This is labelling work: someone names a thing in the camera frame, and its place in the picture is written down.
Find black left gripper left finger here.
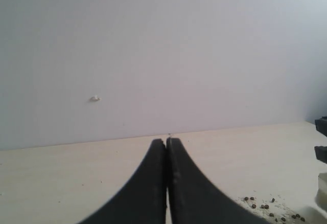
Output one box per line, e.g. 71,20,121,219
82,139,167,223

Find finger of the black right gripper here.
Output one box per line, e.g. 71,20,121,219
314,146,327,163
315,116,327,135

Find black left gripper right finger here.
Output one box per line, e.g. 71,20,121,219
166,137,268,224

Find wide wooden paint brush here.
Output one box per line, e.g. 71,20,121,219
315,172,327,209

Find brown beans and grains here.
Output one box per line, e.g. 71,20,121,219
237,196,309,223

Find white wall blob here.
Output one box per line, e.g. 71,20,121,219
90,95,102,102

